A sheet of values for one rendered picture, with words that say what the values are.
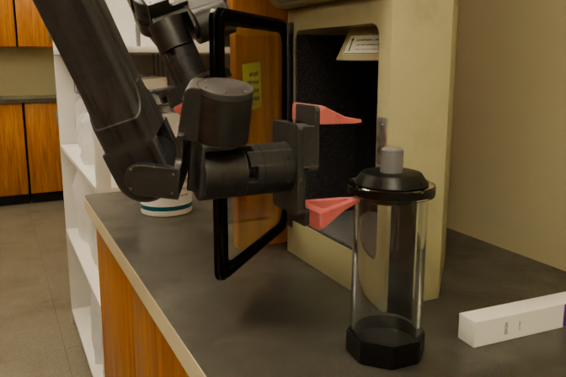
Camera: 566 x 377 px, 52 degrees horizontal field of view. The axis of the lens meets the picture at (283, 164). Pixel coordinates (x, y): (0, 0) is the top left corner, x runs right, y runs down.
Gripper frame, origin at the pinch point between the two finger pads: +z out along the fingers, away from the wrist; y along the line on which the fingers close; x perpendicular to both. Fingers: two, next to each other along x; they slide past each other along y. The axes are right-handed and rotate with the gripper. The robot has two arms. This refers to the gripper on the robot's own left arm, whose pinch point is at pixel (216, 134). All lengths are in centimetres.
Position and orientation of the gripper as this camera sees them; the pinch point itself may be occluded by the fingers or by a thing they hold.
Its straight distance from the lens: 92.9
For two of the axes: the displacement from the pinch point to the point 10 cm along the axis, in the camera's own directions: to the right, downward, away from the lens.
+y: -8.6, 3.6, 3.7
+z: 4.0, 9.1, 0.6
